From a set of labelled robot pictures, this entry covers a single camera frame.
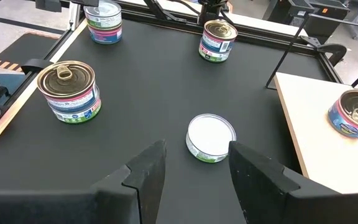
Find black table clamp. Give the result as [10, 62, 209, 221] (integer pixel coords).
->
[300, 35, 349, 67]
[21, 58, 55, 76]

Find black floor mat orange stripes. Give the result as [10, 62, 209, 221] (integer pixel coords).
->
[0, 32, 63, 74]

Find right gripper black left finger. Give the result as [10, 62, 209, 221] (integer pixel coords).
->
[0, 139, 167, 224]

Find black equipment case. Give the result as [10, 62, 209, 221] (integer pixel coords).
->
[261, 0, 351, 45]

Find black diagonal frame strut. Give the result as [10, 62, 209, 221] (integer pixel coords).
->
[142, 0, 188, 24]

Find silver aluminium post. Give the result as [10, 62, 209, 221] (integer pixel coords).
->
[68, 0, 83, 32]

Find wooden shelf board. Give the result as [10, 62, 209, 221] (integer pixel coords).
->
[273, 72, 358, 195]

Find black aluminium table frame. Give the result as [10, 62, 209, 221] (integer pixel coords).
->
[0, 0, 344, 150]

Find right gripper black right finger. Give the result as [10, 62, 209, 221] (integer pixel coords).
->
[228, 141, 358, 224]

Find black metal shelf bracket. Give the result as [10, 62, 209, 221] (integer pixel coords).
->
[265, 13, 358, 102]

